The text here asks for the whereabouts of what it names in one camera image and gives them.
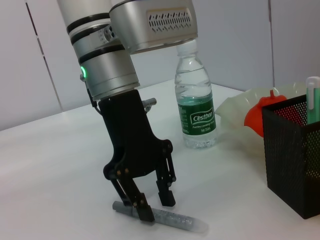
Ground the silver grey marker pen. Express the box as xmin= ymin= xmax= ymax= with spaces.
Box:
xmin=112 ymin=200 xmax=210 ymax=233

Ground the clear water bottle green label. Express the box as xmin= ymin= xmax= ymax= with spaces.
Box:
xmin=174 ymin=41 xmax=218 ymax=150

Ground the translucent glass fruit bowl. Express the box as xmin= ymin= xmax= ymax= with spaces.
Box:
xmin=214 ymin=82 xmax=309 ymax=157

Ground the orange fruit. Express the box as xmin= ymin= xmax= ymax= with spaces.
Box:
xmin=243 ymin=89 xmax=288 ymax=139

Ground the black mesh pen holder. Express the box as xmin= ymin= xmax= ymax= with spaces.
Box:
xmin=261 ymin=93 xmax=320 ymax=220

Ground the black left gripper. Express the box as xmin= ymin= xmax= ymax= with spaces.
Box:
xmin=98 ymin=89 xmax=177 ymax=223

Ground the mint green pen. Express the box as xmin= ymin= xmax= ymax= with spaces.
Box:
xmin=305 ymin=76 xmax=320 ymax=125

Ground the left gripper cable with connector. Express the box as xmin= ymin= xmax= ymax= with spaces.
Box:
xmin=79 ymin=73 xmax=102 ymax=115

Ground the silver left gripper port plug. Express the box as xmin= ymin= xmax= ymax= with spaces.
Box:
xmin=141 ymin=97 xmax=158 ymax=112

